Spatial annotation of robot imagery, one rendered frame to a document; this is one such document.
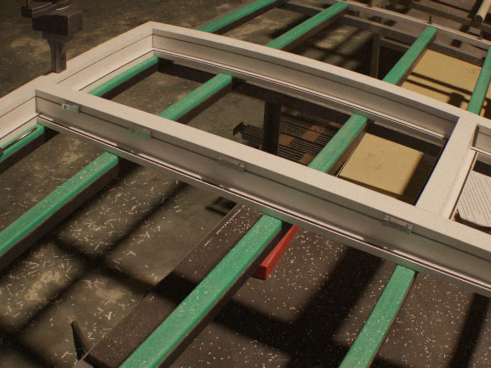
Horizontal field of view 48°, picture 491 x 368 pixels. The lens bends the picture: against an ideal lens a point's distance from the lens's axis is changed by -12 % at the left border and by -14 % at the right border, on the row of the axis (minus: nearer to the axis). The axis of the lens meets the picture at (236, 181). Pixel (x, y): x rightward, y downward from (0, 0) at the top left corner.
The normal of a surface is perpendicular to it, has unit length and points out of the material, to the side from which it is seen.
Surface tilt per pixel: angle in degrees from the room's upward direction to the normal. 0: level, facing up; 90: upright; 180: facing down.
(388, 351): 0
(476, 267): 90
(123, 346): 0
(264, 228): 0
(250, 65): 90
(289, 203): 90
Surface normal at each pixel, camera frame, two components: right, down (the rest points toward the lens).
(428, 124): -0.52, 0.47
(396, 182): 0.04, -0.83
